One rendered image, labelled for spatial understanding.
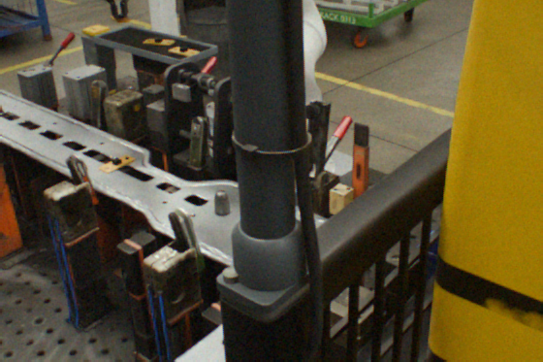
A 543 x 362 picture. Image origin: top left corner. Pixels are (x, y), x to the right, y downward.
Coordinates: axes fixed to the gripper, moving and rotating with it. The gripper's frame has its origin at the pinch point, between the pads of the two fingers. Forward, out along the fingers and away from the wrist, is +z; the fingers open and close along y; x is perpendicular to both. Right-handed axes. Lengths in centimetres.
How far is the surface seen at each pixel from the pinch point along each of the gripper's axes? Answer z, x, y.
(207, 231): 24, 80, 12
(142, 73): 16.1, 9.5, -1.1
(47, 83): 22.2, -15.7, 20.6
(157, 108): 16.3, 34.8, 4.2
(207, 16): 66, -199, -114
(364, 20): 99, -220, -253
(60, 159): 24, 33, 29
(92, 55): 15.3, -11.9, 6.7
